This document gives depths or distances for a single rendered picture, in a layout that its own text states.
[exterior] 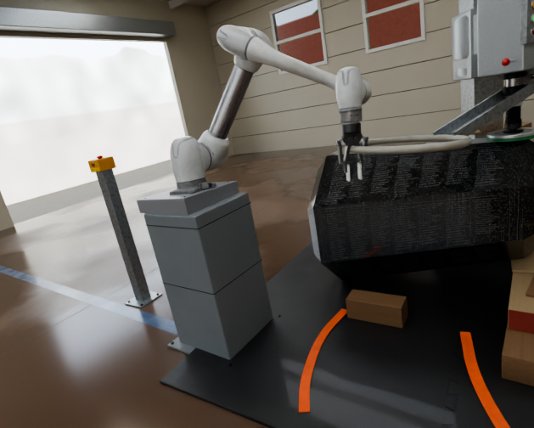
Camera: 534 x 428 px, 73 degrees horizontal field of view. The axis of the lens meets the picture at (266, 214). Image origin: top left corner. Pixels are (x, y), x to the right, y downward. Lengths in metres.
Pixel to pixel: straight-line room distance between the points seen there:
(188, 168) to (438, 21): 7.04
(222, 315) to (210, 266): 0.27
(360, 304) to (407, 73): 6.82
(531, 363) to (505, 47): 1.31
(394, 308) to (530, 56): 1.28
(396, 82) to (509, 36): 6.55
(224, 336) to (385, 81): 7.32
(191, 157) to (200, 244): 0.44
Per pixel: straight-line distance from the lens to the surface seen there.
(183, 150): 1.84
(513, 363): 1.81
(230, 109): 1.92
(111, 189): 2.67
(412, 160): 2.06
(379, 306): 2.04
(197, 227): 1.69
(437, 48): 8.31
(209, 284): 1.80
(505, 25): 2.02
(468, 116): 1.98
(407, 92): 8.44
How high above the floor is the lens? 1.22
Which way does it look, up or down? 16 degrees down
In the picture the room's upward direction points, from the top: 11 degrees counter-clockwise
